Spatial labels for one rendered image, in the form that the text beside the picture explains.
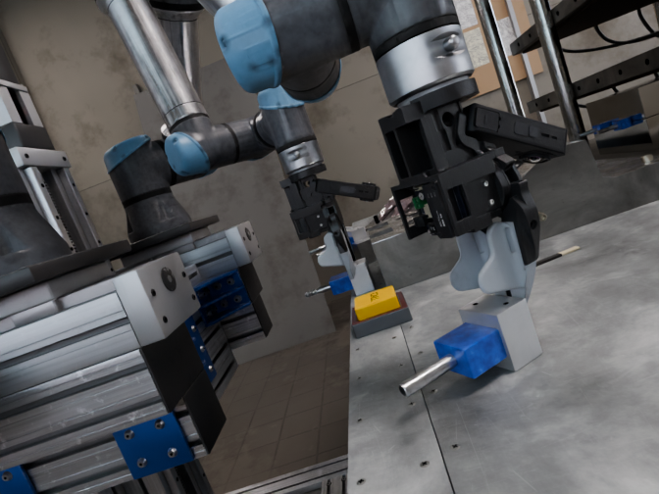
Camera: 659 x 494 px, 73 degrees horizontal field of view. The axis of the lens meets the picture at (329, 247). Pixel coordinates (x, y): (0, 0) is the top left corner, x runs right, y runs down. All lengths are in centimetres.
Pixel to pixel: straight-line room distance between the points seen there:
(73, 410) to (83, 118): 409
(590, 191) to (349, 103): 334
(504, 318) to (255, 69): 30
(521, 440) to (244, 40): 36
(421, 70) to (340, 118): 364
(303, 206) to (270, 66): 43
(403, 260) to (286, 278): 263
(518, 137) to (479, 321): 17
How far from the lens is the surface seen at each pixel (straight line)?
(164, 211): 111
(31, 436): 71
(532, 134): 44
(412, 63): 38
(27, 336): 65
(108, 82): 456
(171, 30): 108
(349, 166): 398
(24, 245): 67
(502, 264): 41
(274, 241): 341
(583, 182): 82
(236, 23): 40
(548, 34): 179
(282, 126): 79
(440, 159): 38
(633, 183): 86
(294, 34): 39
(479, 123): 41
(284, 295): 335
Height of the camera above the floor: 101
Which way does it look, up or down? 7 degrees down
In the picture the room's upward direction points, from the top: 21 degrees counter-clockwise
